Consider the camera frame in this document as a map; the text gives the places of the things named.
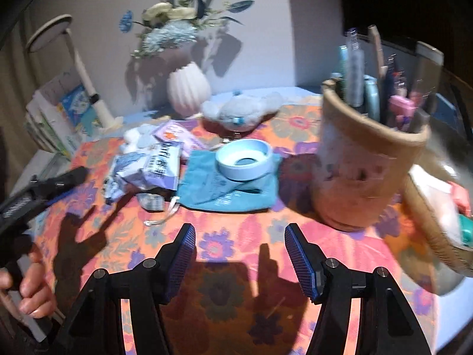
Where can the white ribbed vase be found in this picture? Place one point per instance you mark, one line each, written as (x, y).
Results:
(187, 89)

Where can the floral orange table mat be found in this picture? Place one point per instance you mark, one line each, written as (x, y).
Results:
(241, 295)

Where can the white desk lamp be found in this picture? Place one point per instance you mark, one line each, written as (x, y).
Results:
(60, 26)

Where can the blue white Dafi packet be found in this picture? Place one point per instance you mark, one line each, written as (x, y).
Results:
(143, 170)

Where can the silver thermos bottle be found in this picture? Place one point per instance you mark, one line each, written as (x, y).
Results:
(427, 76)

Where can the blue white artificial flowers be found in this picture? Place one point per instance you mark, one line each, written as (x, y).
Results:
(173, 24)

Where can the pink packet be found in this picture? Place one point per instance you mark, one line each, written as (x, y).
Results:
(461, 198)

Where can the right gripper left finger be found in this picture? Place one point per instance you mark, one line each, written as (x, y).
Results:
(94, 323)

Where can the teal cloth pouch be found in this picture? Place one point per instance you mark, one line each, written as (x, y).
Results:
(204, 188)

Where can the books stack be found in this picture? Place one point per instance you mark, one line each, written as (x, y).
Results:
(61, 111)

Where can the green item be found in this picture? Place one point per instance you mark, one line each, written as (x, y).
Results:
(466, 228)

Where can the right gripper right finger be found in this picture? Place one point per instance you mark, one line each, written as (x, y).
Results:
(387, 323)

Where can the person left hand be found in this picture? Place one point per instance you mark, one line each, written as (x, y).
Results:
(38, 300)

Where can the white blue plush toy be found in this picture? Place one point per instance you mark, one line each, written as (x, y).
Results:
(242, 113)

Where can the brown cardboard pen cup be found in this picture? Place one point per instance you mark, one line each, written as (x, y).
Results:
(359, 165)

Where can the purple fox tissue pack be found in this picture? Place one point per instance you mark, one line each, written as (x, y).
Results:
(172, 131)

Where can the plaid fabric bow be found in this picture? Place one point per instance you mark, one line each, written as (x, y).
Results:
(151, 202)

